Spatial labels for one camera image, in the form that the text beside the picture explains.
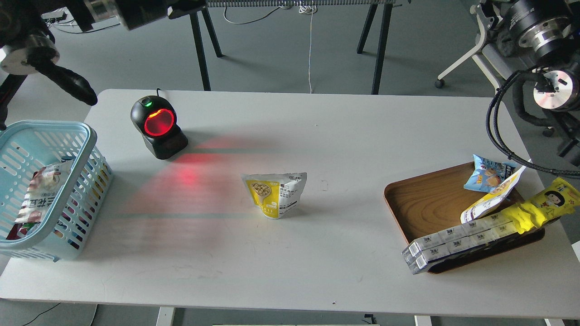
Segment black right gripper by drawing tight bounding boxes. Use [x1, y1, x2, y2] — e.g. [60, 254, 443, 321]
[480, 0, 579, 66]

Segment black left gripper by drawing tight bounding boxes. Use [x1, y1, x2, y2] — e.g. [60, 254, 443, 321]
[112, 0, 207, 30]

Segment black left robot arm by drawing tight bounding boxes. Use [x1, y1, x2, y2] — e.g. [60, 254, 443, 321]
[0, 0, 208, 130]

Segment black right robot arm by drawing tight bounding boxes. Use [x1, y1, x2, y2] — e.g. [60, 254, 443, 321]
[480, 0, 580, 179]

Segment blue snack bag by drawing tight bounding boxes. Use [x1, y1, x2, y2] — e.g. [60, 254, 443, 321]
[463, 154, 517, 193]

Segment yellow cartoon snack bag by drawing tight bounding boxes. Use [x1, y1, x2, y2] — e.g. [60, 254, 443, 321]
[501, 177, 580, 235]

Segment light blue plastic basket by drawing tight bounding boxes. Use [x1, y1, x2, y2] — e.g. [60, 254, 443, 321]
[0, 120, 113, 261]

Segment red white snack bag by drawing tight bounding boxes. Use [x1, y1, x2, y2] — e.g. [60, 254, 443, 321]
[6, 160, 74, 240]

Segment clear boxed snack pack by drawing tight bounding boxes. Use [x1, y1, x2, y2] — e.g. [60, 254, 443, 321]
[401, 213, 518, 274]

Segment white office chair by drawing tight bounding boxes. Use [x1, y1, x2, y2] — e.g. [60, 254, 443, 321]
[435, 2, 558, 138]

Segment black barcode scanner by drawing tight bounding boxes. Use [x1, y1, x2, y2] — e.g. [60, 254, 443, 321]
[130, 95, 189, 160]

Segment black power adapter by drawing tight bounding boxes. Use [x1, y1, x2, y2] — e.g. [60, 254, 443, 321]
[41, 11, 67, 23]

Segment black table legs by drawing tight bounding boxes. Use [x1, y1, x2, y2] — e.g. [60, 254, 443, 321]
[171, 3, 394, 95]

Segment brown wooden tray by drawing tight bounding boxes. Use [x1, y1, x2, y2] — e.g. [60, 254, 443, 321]
[384, 162, 545, 274]

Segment white hanging cable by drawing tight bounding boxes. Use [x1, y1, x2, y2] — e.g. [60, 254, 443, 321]
[299, 5, 318, 94]

